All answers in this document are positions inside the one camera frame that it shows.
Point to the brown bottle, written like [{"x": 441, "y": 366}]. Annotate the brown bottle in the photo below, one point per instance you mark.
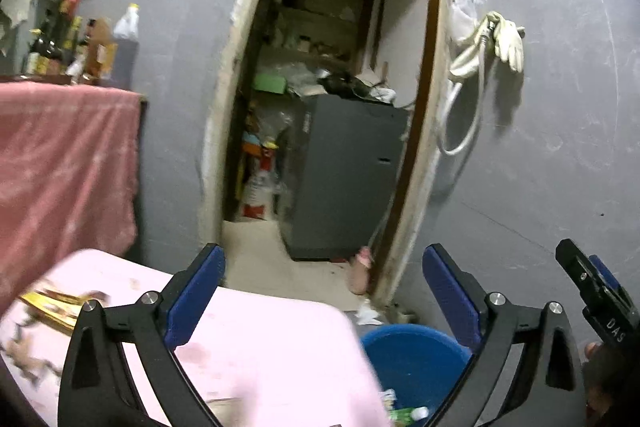
[{"x": 102, "y": 52}]

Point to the blue plastic bucket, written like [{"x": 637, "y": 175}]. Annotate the blue plastic bucket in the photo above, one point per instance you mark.
[{"x": 415, "y": 357}]

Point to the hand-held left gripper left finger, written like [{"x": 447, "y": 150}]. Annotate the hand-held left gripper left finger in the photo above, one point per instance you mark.
[{"x": 200, "y": 292}]

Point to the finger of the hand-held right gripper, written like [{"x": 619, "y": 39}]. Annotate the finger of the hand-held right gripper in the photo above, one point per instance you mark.
[
  {"x": 575, "y": 264},
  {"x": 606, "y": 274}
]

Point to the white cloth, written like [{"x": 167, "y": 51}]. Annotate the white cloth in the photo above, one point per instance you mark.
[{"x": 384, "y": 94}]

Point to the yellow packet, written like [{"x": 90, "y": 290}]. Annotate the yellow packet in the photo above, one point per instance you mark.
[{"x": 55, "y": 309}]

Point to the wooden storage shelf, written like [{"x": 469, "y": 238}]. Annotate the wooden storage shelf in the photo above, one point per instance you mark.
[{"x": 310, "y": 22}]

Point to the white paper scrap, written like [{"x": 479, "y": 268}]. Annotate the white paper scrap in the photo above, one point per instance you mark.
[{"x": 370, "y": 313}]

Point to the wooden door frame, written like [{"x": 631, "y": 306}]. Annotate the wooden door frame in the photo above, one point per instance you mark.
[{"x": 222, "y": 107}]

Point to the large oil bottle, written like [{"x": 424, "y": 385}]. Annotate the large oil bottle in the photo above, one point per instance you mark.
[{"x": 126, "y": 42}]

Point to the clear plastic bag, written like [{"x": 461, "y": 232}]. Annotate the clear plastic bag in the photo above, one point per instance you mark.
[{"x": 465, "y": 14}]

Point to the pink slipper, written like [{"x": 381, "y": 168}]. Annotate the pink slipper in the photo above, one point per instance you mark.
[{"x": 360, "y": 274}]

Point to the colourful packet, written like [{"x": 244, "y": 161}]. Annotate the colourful packet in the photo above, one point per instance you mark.
[{"x": 259, "y": 144}]

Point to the white red rice sack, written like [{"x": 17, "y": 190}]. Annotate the white red rice sack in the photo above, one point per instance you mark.
[{"x": 257, "y": 192}]

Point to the pink checked blanket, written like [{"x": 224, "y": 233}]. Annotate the pink checked blanket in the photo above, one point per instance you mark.
[{"x": 65, "y": 157}]

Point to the yellow label bottle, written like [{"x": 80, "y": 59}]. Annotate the yellow label bottle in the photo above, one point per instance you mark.
[{"x": 71, "y": 42}]

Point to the black pot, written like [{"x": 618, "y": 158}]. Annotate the black pot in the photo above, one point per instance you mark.
[{"x": 342, "y": 84}]

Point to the person's right hand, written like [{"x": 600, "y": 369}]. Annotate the person's right hand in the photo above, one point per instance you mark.
[{"x": 600, "y": 382}]

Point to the dark sauce bottle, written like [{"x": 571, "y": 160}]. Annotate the dark sauce bottle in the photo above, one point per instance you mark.
[{"x": 37, "y": 54}]

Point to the beige hanging cloth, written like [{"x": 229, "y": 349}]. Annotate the beige hanging cloth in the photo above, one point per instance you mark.
[{"x": 17, "y": 2}]

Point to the grey metal cabinet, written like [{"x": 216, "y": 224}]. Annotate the grey metal cabinet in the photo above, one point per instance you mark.
[{"x": 345, "y": 177}]

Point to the pink floral sheet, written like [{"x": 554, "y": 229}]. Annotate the pink floral sheet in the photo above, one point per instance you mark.
[{"x": 260, "y": 347}]

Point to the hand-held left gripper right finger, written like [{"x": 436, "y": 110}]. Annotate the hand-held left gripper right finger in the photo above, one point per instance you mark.
[{"x": 447, "y": 297}]

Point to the green plastic bottle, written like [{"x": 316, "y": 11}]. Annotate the green plastic bottle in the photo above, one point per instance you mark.
[{"x": 406, "y": 415}]

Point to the green box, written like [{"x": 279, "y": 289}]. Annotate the green box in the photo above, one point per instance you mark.
[{"x": 270, "y": 82}]

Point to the cream rubber gloves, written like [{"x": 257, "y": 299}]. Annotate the cream rubber gloves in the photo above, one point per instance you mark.
[{"x": 510, "y": 44}]

